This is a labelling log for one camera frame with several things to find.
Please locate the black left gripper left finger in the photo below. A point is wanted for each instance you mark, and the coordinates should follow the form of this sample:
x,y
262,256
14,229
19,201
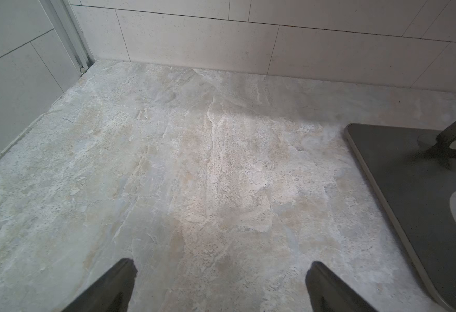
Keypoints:
x,y
111,292

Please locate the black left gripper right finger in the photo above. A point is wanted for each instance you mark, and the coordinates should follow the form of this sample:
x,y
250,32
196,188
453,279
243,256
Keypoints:
x,y
328,292

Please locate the dark grey monitor stand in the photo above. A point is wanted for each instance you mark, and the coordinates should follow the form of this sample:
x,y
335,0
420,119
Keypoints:
x,y
413,174

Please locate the left aluminium corner post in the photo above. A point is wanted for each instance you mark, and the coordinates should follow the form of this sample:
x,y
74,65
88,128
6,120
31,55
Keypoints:
x,y
63,19

